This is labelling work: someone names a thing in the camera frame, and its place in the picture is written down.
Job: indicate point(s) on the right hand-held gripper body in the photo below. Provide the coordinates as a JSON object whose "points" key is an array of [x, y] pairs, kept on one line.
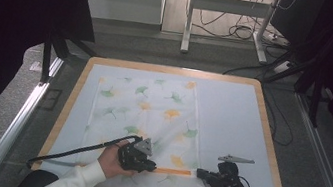
{"points": [[225, 180]]}

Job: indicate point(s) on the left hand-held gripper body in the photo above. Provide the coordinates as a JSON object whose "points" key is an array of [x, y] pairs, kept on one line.
{"points": [[132, 159]]}

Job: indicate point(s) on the white leaf print pillowcase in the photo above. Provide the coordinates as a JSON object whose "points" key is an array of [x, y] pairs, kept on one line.
{"points": [[150, 118]]}

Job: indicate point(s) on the person's left hand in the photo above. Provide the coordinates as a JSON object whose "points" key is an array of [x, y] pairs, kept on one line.
{"points": [[110, 160]]}

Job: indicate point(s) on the pale blue table mat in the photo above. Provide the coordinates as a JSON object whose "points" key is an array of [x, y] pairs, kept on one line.
{"points": [[233, 124]]}

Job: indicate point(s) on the wooden table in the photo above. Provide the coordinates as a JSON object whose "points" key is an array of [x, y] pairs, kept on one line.
{"points": [[272, 147]]}

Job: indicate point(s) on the person's dark clothing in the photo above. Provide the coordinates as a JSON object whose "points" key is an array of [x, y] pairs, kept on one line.
{"points": [[37, 181]]}

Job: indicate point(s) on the black metal stand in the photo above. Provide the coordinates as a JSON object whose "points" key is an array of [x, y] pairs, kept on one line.
{"points": [[47, 54], [315, 97]]}

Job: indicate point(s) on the white power strip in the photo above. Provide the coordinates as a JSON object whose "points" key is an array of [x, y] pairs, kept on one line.
{"points": [[277, 39]]}

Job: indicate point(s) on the white metal desk frame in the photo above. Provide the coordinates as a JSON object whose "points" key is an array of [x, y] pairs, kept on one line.
{"points": [[229, 5]]}

